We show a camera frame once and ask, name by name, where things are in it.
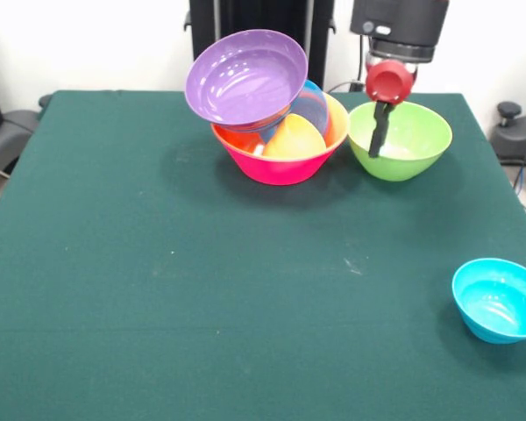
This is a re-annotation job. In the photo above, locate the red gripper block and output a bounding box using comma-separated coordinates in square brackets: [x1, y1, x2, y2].
[366, 60, 418, 159]

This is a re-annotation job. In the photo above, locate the green plastic bowl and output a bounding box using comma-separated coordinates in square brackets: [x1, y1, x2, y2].
[347, 99, 453, 182]

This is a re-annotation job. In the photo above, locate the translucent blue ribbed bowl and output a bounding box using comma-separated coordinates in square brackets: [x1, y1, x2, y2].
[262, 79, 330, 144]

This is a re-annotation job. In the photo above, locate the yellow-orange plastic cup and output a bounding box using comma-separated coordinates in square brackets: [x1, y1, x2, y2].
[262, 112, 328, 160]

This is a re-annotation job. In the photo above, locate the large pink plastic bowl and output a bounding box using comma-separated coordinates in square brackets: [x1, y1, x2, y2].
[210, 118, 351, 187]

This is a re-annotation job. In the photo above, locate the large blue plastic bowl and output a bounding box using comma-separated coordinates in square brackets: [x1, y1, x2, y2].
[217, 107, 297, 133]

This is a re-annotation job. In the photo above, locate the purple plastic bowl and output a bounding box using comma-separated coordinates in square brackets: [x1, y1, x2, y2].
[184, 29, 310, 126]

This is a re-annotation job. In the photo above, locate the large orange plastic bowl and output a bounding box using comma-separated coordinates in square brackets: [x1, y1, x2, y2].
[212, 92, 350, 161]

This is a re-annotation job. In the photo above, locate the black swivel chair base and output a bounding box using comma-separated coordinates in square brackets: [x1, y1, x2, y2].
[490, 101, 526, 196]

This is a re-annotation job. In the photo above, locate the small cyan plastic bowl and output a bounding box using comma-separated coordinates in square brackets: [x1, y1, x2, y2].
[451, 258, 526, 345]

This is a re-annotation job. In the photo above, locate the dark green tablecloth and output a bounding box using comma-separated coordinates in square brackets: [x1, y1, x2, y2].
[0, 89, 526, 421]

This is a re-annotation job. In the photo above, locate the black office chair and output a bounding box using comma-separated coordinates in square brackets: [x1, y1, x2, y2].
[0, 94, 53, 179]

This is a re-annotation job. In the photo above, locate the black hanging cable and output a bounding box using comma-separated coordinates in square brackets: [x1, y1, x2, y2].
[326, 33, 379, 93]

